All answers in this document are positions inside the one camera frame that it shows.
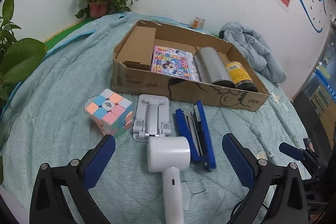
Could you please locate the blue stapler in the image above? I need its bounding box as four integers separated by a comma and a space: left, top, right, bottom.
175, 100, 217, 171

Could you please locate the pastel rubik's cube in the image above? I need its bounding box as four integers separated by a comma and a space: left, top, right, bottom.
84, 89, 133, 137

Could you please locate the white handheld hair dryer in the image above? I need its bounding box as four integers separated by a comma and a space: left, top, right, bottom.
147, 136, 190, 223

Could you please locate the grey folding phone stand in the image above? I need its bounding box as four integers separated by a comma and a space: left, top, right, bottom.
133, 94, 171, 143

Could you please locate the small brown cardboard box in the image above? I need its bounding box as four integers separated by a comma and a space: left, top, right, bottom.
116, 26, 156, 71

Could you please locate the dark glass door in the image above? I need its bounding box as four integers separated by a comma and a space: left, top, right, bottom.
293, 19, 335, 153

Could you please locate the yellow label dark jar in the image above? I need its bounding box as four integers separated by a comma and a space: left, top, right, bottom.
226, 61, 258, 92

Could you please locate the teal quilted blanket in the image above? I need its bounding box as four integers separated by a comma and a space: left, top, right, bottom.
1, 12, 307, 223

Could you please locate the light blue puffer jacket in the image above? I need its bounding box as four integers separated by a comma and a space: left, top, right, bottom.
218, 22, 287, 84

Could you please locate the silver metal tin can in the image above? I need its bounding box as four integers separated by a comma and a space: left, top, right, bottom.
194, 47, 235, 88

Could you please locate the large leafy green plant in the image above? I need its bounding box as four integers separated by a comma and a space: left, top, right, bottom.
0, 0, 49, 185

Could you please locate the colourful board game box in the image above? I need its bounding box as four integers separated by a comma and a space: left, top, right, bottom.
151, 46, 201, 82

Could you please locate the small orange label jar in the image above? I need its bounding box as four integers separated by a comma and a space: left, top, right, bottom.
191, 17, 206, 29

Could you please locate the large open cardboard tray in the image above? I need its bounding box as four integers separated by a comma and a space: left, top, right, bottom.
112, 20, 269, 111

